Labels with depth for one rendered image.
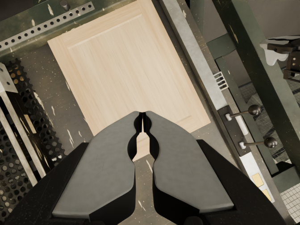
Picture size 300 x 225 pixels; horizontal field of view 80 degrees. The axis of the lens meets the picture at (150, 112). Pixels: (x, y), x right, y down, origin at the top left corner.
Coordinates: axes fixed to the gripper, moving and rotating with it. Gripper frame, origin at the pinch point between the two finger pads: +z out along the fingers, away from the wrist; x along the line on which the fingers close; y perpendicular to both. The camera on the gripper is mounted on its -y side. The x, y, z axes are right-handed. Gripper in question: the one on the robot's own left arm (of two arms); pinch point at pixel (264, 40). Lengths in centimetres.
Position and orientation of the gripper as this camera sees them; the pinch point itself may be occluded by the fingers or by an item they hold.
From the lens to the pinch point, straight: 58.7
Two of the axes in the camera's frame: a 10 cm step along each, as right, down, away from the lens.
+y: 2.6, 8.4, 4.7
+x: 9.2, -3.7, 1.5
